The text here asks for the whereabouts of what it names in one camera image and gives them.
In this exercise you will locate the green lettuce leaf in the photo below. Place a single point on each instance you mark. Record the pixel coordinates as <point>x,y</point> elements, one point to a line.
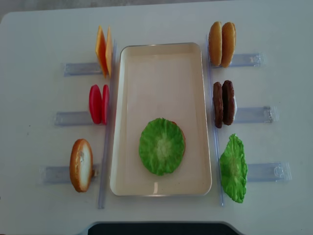
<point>161,146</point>
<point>234,169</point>

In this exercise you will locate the bread slice on tray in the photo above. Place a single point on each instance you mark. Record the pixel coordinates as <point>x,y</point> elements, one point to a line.
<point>184,139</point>

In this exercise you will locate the inner red tomato slice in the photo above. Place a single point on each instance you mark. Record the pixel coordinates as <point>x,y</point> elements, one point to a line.
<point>105,104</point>

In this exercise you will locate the red tomato slice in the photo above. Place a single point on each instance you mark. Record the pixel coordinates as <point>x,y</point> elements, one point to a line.
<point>105,104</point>
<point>95,104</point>

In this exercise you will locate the outer red tomato slice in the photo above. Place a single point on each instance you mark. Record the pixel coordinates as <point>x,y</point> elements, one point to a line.
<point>95,104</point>

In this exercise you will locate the inner brown meat patty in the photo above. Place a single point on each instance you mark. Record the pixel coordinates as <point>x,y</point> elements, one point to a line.
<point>218,104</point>

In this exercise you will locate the brown meat patty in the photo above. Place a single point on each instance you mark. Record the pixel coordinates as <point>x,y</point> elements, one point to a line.
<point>218,104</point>
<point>228,102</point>

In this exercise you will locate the outer brown meat patty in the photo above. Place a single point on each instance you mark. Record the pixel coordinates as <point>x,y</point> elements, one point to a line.
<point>228,102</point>

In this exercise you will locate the inner orange cheese slice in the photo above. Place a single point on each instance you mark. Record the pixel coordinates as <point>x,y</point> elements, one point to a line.
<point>109,52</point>

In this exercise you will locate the orange cheese slice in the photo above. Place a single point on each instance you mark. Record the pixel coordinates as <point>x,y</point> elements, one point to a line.
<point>109,52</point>
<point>100,50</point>

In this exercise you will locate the upright bread slice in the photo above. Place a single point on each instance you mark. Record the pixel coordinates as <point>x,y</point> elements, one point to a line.
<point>81,162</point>

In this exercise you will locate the outer orange cheese slice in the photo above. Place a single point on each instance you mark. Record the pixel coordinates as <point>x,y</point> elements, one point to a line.
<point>100,50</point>

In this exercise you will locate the cream rectangular tray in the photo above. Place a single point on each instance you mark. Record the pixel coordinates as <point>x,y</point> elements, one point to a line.
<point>160,81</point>

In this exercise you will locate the inner bun slice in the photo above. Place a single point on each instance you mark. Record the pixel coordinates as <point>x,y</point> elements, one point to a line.
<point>215,43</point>

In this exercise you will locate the bun slice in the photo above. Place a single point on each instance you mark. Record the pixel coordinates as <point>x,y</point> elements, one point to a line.
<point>228,43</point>
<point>215,43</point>

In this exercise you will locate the outer bun slice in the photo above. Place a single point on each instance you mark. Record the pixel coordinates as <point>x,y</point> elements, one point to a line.
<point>228,43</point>

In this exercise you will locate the black monitor edge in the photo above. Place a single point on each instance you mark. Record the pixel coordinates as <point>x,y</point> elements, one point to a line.
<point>161,229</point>

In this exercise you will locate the left clear acrylic rack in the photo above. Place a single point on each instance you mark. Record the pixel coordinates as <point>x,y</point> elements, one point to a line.
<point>60,174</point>

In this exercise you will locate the clear acrylic rack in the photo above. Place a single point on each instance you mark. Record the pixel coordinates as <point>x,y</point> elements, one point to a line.
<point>60,174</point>
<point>268,172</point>

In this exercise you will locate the right clear acrylic rack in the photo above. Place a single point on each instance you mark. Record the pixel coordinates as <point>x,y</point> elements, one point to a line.
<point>268,172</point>

